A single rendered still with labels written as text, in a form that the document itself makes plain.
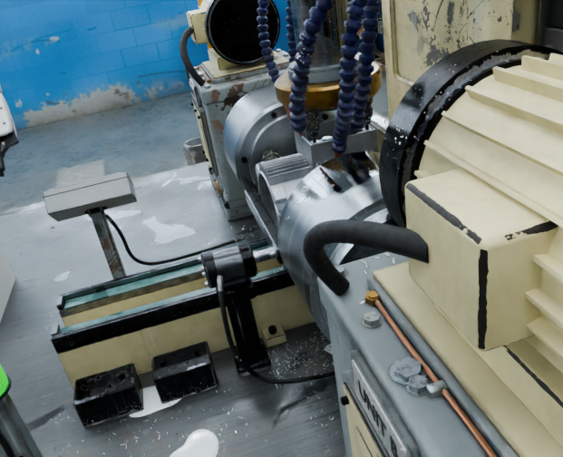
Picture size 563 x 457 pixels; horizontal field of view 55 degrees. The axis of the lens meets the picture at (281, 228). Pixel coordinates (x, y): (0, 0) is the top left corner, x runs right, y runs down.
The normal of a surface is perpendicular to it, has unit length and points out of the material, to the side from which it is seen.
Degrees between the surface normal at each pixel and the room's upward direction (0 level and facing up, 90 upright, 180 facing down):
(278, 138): 90
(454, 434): 0
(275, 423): 0
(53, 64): 90
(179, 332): 90
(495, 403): 0
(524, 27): 90
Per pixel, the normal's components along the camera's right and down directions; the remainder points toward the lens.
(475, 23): -0.95, 0.26
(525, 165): -0.83, -0.36
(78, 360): 0.26, 0.43
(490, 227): -0.15, -0.87
